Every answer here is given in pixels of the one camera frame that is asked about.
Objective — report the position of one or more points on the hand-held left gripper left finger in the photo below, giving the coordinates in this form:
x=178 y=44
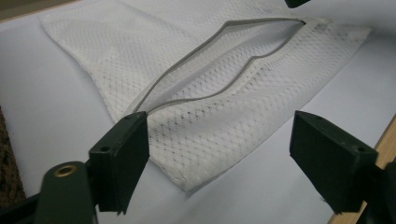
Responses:
x=120 y=161

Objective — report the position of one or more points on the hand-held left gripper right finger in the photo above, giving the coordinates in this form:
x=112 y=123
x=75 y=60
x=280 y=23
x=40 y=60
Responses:
x=330 y=161

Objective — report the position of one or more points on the white mesh laundry bag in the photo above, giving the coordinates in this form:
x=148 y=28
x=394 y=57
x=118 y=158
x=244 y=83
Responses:
x=124 y=46

